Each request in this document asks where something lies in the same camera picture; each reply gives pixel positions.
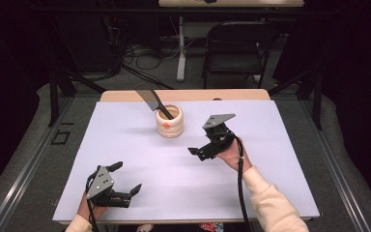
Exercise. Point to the light wooden background table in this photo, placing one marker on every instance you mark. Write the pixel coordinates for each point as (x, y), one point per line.
(238, 3)

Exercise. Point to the cream ribbed ceramic cup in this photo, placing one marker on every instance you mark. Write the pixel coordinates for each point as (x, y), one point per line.
(170, 127)

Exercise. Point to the person's patterned clothing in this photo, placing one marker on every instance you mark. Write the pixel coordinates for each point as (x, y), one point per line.
(212, 227)

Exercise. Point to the black horizontal frame bar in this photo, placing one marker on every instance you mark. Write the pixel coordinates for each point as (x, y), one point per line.
(109, 11)

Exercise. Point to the black cleaver knife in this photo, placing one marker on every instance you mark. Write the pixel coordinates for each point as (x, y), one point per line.
(148, 96)

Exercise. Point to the white table mat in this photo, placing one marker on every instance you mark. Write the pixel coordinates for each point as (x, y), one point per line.
(161, 180)

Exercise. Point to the white table leg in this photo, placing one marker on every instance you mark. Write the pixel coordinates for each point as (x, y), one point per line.
(181, 61)

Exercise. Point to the person's left hand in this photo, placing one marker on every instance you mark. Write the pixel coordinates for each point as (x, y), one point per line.
(90, 211)

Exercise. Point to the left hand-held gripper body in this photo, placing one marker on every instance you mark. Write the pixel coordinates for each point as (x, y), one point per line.
(99, 185)

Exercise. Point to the person's right hand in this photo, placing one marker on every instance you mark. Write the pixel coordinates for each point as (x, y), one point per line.
(233, 158)

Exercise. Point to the aluminium floor rail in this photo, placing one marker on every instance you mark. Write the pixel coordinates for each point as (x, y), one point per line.
(32, 161)
(338, 174)

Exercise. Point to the black metal stand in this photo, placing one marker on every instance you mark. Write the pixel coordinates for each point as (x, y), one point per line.
(54, 96)
(317, 103)

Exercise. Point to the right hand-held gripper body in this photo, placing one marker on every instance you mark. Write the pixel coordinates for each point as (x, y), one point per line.
(218, 121)

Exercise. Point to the black folding chair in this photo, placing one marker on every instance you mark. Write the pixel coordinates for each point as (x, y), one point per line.
(235, 64)

